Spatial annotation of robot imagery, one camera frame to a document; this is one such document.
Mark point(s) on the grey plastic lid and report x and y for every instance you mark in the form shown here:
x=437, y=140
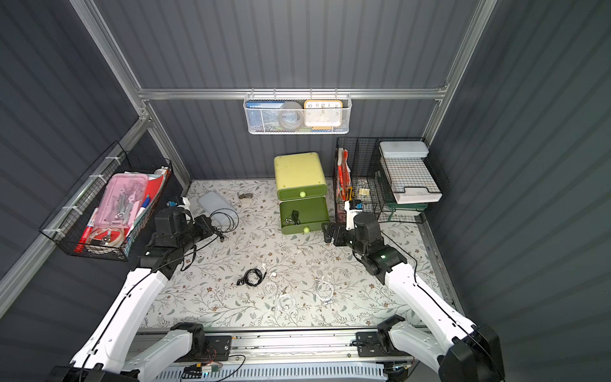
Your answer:
x=212, y=201

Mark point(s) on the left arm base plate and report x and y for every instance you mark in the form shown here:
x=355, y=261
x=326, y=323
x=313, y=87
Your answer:
x=214, y=348

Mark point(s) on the black wire side basket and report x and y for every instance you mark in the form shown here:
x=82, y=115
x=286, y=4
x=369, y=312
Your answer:
x=71, y=226

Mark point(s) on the white wire wall basket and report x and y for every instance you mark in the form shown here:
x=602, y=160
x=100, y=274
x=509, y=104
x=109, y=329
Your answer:
x=304, y=130

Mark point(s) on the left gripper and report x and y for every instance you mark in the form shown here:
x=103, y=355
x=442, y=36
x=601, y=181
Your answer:
x=203, y=227

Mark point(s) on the red scissors in organizer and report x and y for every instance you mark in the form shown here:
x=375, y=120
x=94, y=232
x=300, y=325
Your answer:
x=343, y=174

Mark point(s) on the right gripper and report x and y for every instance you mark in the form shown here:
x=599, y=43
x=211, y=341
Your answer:
x=337, y=234

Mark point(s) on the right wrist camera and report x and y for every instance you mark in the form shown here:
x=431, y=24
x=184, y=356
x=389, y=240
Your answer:
x=352, y=209

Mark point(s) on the yellow white clock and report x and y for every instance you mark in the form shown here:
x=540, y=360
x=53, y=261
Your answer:
x=323, y=114

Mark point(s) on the black wire desk organizer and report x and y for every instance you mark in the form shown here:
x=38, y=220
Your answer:
x=370, y=184

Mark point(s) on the grey tape roll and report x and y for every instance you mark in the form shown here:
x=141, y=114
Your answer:
x=290, y=116

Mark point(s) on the black earphones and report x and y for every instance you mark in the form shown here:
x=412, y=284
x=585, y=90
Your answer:
x=227, y=220
x=293, y=218
x=252, y=278

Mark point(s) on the blue box in basket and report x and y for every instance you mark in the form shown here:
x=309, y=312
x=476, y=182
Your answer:
x=262, y=116

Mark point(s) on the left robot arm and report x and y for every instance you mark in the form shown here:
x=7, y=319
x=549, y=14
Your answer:
x=104, y=356

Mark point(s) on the white grid paper tray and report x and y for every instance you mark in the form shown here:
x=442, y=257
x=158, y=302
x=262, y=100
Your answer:
x=409, y=178

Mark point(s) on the green yellow drawer cabinet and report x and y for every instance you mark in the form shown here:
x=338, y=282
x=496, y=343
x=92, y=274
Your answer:
x=299, y=176

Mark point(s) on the green drawer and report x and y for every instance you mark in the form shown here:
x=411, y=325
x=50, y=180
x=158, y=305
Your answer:
x=313, y=213

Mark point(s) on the pink pencil case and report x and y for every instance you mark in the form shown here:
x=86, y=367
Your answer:
x=123, y=196

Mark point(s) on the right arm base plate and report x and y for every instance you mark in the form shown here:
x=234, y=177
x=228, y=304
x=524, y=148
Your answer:
x=369, y=345

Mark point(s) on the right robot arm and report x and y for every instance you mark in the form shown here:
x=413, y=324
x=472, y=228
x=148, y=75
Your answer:
x=456, y=348

